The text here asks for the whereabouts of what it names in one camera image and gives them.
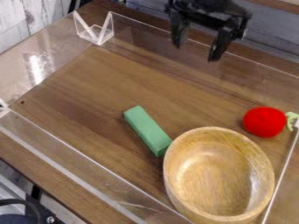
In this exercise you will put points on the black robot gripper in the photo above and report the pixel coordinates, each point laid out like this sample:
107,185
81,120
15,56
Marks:
220,15

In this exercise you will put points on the red plush tomato toy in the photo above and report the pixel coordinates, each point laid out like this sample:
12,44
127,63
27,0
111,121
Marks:
266,122

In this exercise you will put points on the green rectangular block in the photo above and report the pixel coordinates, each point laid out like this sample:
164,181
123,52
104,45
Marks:
144,126

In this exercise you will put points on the wooden bowl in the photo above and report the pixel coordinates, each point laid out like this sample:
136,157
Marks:
218,176

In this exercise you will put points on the black table clamp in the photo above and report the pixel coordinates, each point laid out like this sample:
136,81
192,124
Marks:
36,210

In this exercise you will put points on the clear acrylic back wall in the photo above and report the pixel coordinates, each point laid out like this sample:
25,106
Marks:
183,89

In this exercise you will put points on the clear acrylic wall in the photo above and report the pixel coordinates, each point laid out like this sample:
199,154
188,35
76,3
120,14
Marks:
283,171
183,89
52,69
96,194

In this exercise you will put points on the clear acrylic corner bracket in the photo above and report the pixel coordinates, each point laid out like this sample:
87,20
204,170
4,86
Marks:
96,34

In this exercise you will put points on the clear acrylic left wall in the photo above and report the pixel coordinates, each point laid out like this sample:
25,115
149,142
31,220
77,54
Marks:
52,69

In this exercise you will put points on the clear acrylic front wall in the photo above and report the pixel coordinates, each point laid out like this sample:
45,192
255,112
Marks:
96,194

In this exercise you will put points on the clear acrylic right wall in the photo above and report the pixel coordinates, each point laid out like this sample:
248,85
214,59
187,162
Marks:
283,171

